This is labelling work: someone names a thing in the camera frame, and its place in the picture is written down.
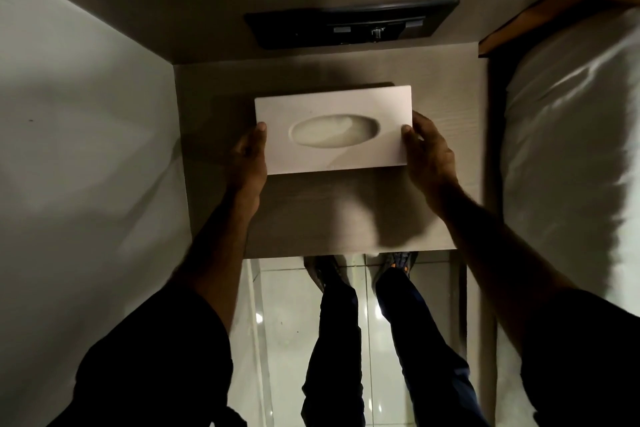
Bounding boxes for person's right hand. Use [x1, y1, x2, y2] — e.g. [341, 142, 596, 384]
[401, 111, 460, 203]

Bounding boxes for black wall switch panel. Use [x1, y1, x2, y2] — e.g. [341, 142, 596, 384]
[243, 0, 461, 50]

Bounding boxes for white tissue box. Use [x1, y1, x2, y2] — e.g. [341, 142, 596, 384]
[254, 85, 414, 176]

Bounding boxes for beige bedside table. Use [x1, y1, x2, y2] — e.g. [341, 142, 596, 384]
[172, 41, 489, 260]

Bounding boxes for dark blue trousers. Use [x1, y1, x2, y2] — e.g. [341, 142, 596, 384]
[300, 267, 491, 427]

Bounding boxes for black shirt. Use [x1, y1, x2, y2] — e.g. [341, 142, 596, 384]
[47, 282, 640, 427]

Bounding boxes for person's right forearm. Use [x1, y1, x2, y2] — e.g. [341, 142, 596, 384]
[425, 180, 577, 358]

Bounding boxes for dark sneaker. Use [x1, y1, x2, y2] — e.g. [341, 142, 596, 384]
[303, 255, 352, 293]
[372, 252, 420, 283]

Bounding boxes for person's left hand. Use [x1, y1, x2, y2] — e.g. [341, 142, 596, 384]
[227, 122, 269, 203]

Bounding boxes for person's left forearm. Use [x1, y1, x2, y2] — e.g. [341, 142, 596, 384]
[167, 189, 264, 335]

